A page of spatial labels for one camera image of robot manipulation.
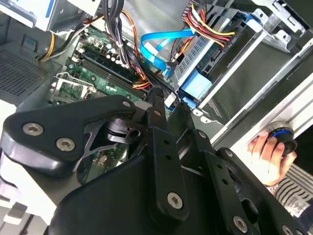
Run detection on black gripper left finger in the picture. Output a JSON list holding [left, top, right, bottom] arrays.
[[1, 87, 192, 222]]

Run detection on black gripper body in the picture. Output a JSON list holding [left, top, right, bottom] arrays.
[[47, 107, 247, 235]]

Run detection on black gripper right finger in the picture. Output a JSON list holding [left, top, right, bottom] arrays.
[[181, 102, 309, 235]]

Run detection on round black tool blue ring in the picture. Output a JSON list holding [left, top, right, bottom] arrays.
[[265, 121, 298, 156]]

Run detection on hard disk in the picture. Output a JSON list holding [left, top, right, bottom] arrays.
[[176, 11, 268, 110]]

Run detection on coloured disk power wire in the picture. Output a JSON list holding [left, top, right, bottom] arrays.
[[180, 0, 240, 54]]

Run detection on person's hand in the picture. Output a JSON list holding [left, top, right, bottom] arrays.
[[247, 129, 298, 188]]

